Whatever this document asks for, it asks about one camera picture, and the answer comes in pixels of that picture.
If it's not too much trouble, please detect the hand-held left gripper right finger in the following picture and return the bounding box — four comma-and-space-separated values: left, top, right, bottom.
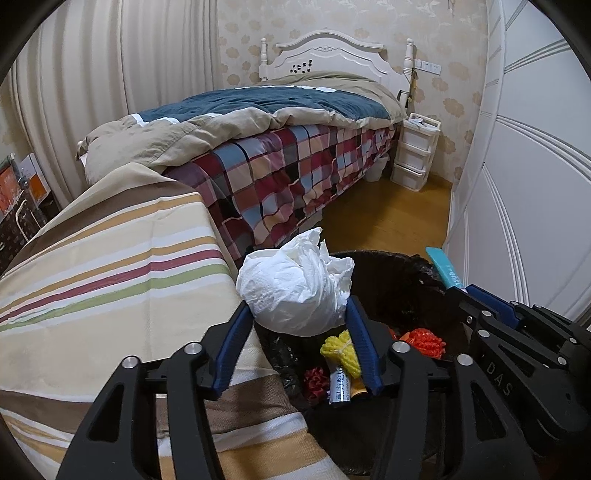
344, 295, 541, 480

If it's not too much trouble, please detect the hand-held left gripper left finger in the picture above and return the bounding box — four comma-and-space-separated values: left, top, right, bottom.
55, 300, 254, 480

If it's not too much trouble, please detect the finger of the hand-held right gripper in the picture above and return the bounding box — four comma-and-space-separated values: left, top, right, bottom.
444, 287, 485, 340
464, 285, 522, 324

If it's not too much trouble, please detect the yellow foam fruit net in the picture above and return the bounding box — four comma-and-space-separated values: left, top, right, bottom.
320, 330, 363, 377

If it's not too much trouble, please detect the white powder stick packet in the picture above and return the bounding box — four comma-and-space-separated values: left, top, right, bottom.
329, 367, 354, 407

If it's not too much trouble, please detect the orange-red foam fruit net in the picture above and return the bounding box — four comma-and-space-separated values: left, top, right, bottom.
398, 328, 448, 361

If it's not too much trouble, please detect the teal and white sachet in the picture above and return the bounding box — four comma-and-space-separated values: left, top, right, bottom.
426, 247, 463, 289

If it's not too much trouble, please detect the black bagged trash bin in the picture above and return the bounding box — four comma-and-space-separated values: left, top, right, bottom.
254, 249, 472, 478

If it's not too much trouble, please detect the dark red wrapper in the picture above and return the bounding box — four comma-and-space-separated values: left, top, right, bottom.
302, 367, 331, 402

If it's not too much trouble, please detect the white tissue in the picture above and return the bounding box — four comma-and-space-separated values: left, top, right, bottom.
235, 227, 355, 337

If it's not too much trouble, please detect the white wardrobe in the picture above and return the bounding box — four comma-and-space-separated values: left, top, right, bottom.
445, 0, 591, 324

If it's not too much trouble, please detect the white plastic drawer unit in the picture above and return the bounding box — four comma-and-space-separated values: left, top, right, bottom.
390, 113, 441, 192

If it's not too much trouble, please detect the small white container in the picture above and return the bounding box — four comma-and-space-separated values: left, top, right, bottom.
369, 154, 391, 183

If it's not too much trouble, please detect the plaid bed sheet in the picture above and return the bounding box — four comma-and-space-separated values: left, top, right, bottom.
164, 122, 399, 266

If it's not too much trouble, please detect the brown patterned trunk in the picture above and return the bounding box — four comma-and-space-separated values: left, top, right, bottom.
0, 194, 51, 273

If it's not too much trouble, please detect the beige and blue quilt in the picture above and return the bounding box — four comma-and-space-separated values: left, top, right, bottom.
76, 71, 402, 185

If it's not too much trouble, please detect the white and orange box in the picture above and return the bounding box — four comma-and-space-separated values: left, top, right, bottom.
18, 154, 51, 199

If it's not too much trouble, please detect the large cardboard box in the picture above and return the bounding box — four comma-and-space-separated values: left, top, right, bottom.
0, 164, 21, 217

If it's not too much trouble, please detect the white wooden bed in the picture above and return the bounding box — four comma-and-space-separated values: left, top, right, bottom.
76, 28, 416, 266

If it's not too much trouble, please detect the beige curtain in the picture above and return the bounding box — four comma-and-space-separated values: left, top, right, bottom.
9, 0, 222, 204

